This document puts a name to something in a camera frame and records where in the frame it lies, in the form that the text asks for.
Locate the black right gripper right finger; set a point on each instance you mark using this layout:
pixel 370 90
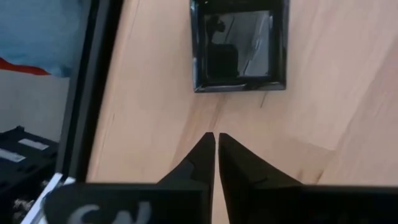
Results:
pixel 245 186

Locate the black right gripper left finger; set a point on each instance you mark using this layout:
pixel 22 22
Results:
pixel 202 168

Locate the small black square plate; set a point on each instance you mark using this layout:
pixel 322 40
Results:
pixel 239 46

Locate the silver aluminium bar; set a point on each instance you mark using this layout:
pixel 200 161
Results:
pixel 57 182

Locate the black case with white labels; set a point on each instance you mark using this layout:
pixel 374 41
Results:
pixel 28 161

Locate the blue object with red edge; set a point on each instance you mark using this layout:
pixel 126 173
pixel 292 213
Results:
pixel 37 31

